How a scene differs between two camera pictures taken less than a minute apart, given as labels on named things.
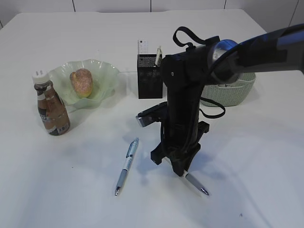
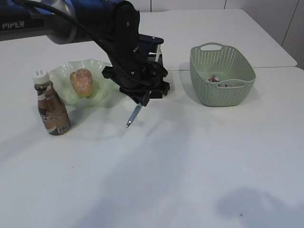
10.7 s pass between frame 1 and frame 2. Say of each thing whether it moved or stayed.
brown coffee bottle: stayed
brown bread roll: stayed
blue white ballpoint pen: moved
